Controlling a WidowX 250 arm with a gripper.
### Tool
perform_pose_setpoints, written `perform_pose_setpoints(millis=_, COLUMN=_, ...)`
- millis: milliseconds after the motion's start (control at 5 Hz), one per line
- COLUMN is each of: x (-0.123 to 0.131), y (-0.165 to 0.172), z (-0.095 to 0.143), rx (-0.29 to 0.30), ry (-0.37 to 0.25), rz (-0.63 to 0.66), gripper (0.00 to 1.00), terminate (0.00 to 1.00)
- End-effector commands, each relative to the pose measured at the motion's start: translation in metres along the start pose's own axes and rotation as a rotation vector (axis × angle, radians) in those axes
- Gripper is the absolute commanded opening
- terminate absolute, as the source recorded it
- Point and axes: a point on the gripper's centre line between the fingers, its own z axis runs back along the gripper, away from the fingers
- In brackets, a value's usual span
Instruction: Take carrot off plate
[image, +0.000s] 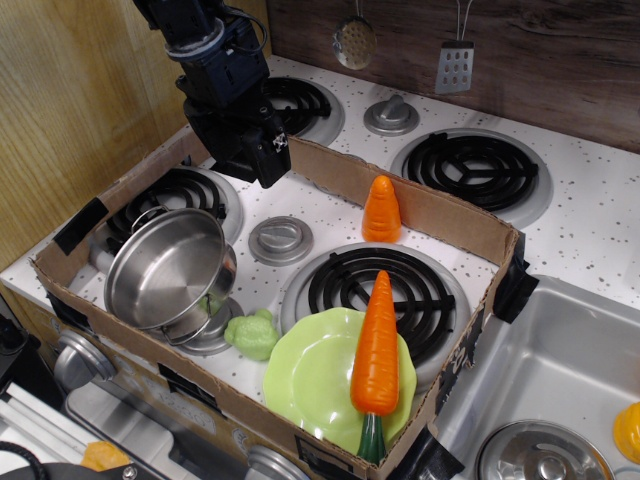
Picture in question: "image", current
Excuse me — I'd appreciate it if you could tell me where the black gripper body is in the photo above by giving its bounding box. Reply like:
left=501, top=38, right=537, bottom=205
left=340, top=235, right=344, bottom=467
left=174, top=19, right=273, bottom=150

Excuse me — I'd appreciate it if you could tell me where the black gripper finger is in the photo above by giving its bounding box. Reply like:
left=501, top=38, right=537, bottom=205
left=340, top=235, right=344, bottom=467
left=243, top=119, right=291, bottom=188
left=197, top=124, right=259, bottom=183

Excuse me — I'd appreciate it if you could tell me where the orange toy carrot green stem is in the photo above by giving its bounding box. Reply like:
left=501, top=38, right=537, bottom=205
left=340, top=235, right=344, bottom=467
left=349, top=269, right=401, bottom=462

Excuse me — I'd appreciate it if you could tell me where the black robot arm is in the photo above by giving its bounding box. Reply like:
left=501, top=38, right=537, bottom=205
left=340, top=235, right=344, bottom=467
left=136, top=1, right=291, bottom=188

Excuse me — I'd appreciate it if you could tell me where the short orange carrot tip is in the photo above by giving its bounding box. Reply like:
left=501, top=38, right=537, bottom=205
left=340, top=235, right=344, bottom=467
left=361, top=175, right=402, bottom=243

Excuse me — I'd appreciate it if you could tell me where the light green plastic plate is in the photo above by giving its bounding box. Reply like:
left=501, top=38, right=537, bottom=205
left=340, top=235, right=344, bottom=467
left=263, top=307, right=418, bottom=451

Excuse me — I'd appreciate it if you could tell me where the back left black burner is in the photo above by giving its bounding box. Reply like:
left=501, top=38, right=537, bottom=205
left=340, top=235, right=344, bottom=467
left=262, top=77, right=345, bottom=146

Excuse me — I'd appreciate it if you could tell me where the black burner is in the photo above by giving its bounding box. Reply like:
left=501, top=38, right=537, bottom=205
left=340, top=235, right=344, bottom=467
left=390, top=128, right=553, bottom=229
left=262, top=77, right=345, bottom=146
left=279, top=243, right=471, bottom=393
left=93, top=167, right=244, bottom=255

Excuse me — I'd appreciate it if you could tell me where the front left black burner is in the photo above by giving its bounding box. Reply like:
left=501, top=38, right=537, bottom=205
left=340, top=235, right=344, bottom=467
left=93, top=167, right=244, bottom=255

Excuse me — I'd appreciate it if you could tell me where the silver centre stove knob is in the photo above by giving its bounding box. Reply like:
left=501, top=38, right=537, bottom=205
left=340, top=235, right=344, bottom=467
left=248, top=216, right=314, bottom=267

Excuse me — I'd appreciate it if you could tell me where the silver stove knob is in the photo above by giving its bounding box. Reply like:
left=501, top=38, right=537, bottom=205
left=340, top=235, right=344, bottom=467
left=248, top=216, right=314, bottom=267
left=363, top=94, right=420, bottom=136

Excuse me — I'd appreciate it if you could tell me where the silver back stove knob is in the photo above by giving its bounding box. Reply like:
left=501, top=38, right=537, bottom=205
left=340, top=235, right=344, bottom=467
left=363, top=94, right=420, bottom=136

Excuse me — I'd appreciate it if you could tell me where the hanging perforated metal spoon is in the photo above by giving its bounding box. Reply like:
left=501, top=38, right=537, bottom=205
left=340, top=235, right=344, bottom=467
left=332, top=1, right=377, bottom=71

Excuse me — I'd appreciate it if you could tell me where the stainless steel pot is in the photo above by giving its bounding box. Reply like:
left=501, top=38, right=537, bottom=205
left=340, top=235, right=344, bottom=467
left=104, top=208, right=239, bottom=356

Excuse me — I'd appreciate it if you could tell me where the light green toy vegetable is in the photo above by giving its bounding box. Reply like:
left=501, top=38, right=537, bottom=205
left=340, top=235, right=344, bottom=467
left=224, top=309, right=280, bottom=361

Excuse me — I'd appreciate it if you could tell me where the hanging slotted metal spatula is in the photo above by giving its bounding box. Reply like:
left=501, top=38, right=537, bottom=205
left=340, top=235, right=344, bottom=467
left=434, top=1, right=475, bottom=95

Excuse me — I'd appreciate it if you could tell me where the back right black burner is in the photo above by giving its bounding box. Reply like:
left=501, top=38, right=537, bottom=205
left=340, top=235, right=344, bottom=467
left=390, top=128, right=553, bottom=229

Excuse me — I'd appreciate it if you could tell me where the front right black burner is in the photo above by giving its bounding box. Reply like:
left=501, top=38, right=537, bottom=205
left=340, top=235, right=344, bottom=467
left=279, top=243, right=471, bottom=393

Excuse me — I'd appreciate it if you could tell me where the brown cardboard fence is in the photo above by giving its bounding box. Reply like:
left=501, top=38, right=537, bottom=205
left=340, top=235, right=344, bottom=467
left=33, top=126, right=525, bottom=479

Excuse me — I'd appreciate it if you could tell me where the silver front panel knob left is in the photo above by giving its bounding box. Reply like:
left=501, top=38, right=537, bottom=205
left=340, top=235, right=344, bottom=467
left=54, top=330, right=116, bottom=392

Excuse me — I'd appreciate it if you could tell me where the silver panel knob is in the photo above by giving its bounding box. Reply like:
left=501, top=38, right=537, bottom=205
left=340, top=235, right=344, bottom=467
left=54, top=330, right=116, bottom=392
left=244, top=445, right=298, bottom=480

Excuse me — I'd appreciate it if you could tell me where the silver front panel knob right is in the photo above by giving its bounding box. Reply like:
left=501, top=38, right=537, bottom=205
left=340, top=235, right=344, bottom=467
left=244, top=445, right=298, bottom=480

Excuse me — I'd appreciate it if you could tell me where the orange object bottom left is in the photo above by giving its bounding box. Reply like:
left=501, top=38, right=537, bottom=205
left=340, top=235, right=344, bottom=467
left=80, top=441, right=131, bottom=472

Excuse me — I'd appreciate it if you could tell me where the grey toy sink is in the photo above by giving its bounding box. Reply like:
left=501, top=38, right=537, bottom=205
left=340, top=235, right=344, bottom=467
left=436, top=276, right=639, bottom=479

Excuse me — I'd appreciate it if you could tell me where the steel lid in sink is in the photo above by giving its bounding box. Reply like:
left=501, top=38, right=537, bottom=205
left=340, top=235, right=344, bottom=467
left=475, top=420, right=614, bottom=480

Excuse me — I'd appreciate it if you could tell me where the yellow toy in sink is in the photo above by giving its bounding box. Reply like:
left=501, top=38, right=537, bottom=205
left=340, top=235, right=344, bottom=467
left=613, top=403, right=640, bottom=464

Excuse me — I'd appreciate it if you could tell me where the black cable bottom left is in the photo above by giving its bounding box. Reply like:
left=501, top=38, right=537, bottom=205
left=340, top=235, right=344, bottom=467
left=0, top=439, right=49, bottom=480

